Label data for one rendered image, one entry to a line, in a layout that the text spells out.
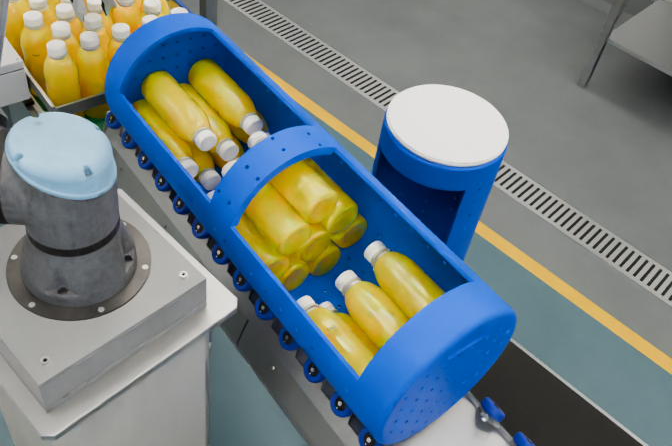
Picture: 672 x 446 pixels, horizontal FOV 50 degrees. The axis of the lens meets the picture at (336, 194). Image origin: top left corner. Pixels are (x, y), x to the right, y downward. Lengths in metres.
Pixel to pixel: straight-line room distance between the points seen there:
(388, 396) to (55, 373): 0.43
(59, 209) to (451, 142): 0.94
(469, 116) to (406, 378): 0.82
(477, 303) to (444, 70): 2.70
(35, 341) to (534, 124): 2.83
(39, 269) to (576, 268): 2.27
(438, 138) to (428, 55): 2.18
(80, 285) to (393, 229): 0.58
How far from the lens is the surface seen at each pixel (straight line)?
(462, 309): 1.04
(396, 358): 1.02
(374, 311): 1.18
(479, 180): 1.62
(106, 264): 0.99
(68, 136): 0.91
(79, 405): 1.03
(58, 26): 1.73
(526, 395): 2.34
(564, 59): 4.05
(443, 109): 1.69
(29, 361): 0.99
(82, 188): 0.89
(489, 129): 1.67
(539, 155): 3.35
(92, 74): 1.71
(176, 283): 1.04
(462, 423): 1.31
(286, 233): 1.20
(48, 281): 1.00
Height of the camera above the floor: 2.04
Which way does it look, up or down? 45 degrees down
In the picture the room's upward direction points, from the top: 10 degrees clockwise
